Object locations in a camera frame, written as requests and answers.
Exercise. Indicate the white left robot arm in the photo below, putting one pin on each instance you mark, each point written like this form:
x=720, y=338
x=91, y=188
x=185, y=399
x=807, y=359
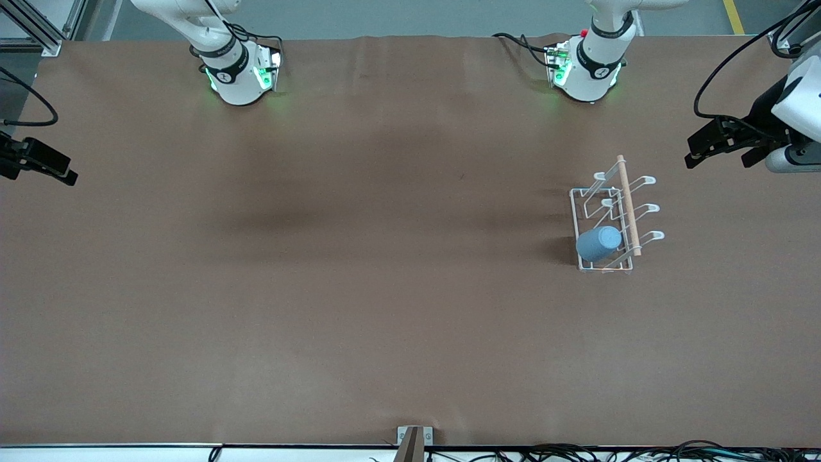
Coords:
x=593, y=64

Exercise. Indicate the light blue cup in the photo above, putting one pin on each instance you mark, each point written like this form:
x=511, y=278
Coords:
x=600, y=244

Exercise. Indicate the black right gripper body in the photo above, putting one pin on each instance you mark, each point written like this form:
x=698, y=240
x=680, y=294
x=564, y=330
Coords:
x=9, y=158

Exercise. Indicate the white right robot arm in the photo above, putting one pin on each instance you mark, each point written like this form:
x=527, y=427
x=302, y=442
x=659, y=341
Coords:
x=231, y=70

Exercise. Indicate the black frame foot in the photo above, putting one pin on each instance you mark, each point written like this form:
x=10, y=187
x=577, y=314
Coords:
x=802, y=47

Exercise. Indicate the metal bracket with brown bar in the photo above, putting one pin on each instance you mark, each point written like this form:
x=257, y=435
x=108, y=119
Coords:
x=410, y=443

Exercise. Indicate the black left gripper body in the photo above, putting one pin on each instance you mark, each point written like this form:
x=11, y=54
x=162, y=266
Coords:
x=761, y=117

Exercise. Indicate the aluminium frame profile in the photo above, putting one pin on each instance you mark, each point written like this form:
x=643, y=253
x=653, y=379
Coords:
x=779, y=38
x=38, y=29

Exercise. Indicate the brown table cover sheet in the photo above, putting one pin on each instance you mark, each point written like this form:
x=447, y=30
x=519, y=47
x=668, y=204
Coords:
x=385, y=321

